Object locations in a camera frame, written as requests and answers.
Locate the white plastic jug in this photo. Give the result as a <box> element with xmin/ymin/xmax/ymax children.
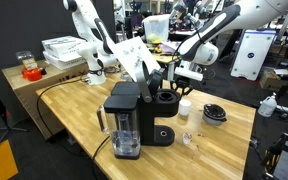
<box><xmin>257</xmin><ymin>92</ymin><xmax>278</xmax><ymax>118</ymax></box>

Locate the long black cable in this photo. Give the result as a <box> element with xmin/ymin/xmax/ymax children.
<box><xmin>36</xmin><ymin>77</ymin><xmax>85</xmax><ymax>139</ymax></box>

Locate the black coffee maker cord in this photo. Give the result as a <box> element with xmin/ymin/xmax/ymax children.
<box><xmin>91</xmin><ymin>134</ymin><xmax>112</xmax><ymax>180</ymax></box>

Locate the orange plastic object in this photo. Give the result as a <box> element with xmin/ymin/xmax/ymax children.
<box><xmin>21</xmin><ymin>67</ymin><xmax>48</xmax><ymax>82</ymax></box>

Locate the small coffee pod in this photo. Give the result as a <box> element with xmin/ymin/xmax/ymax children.
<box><xmin>182</xmin><ymin>132</ymin><xmax>193</xmax><ymax>145</ymax></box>

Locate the black coffee maker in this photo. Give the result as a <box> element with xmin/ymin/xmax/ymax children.
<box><xmin>103</xmin><ymin>61</ymin><xmax>181</xmax><ymax>147</ymax></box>

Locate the clear storage bin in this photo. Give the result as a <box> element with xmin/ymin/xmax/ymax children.
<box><xmin>142</xmin><ymin>13</ymin><xmax>171</xmax><ymax>45</ymax></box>

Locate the clear water tank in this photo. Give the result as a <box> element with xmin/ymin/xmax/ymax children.
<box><xmin>97</xmin><ymin>94</ymin><xmax>142</xmax><ymax>160</ymax></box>

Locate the clear plastic container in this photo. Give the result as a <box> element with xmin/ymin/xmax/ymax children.
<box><xmin>15</xmin><ymin>50</ymin><xmax>38</xmax><ymax>71</ymax></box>

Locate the small cardboard box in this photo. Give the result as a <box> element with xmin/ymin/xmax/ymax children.
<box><xmin>259</xmin><ymin>69</ymin><xmax>288</xmax><ymax>95</ymax></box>

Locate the black cart frame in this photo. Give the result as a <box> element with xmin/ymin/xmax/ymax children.
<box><xmin>259</xmin><ymin>125</ymin><xmax>288</xmax><ymax>180</ymax></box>

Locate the white cup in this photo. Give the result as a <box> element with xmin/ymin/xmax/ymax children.
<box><xmin>178</xmin><ymin>98</ymin><xmax>192</xmax><ymax>117</ymax></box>

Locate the lavender cloth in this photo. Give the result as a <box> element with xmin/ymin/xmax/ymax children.
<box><xmin>159</xmin><ymin>40</ymin><xmax>182</xmax><ymax>56</ymax></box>

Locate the white paper sheet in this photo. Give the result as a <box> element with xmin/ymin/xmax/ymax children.
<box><xmin>108</xmin><ymin>35</ymin><xmax>162</xmax><ymax>83</ymax></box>

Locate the large cardboard box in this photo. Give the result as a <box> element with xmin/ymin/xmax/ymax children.
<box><xmin>1</xmin><ymin>59</ymin><xmax>90</xmax><ymax>140</ymax></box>

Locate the black tripod stand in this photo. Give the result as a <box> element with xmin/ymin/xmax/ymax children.
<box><xmin>0</xmin><ymin>109</ymin><xmax>29</xmax><ymax>150</ymax></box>

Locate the white flat box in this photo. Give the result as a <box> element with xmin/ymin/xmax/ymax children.
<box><xmin>41</xmin><ymin>35</ymin><xmax>87</xmax><ymax>58</ymax></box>
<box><xmin>42</xmin><ymin>50</ymin><xmax>87</xmax><ymax>71</ymax></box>

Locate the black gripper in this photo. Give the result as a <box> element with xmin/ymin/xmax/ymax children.
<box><xmin>172</xmin><ymin>77</ymin><xmax>195</xmax><ymax>99</ymax></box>

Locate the white panel with blue logo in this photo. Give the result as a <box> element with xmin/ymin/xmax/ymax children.
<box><xmin>229</xmin><ymin>28</ymin><xmax>278</xmax><ymax>82</ymax></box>

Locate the wooden background table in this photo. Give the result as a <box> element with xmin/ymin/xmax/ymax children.
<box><xmin>150</xmin><ymin>49</ymin><xmax>185</xmax><ymax>83</ymax></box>

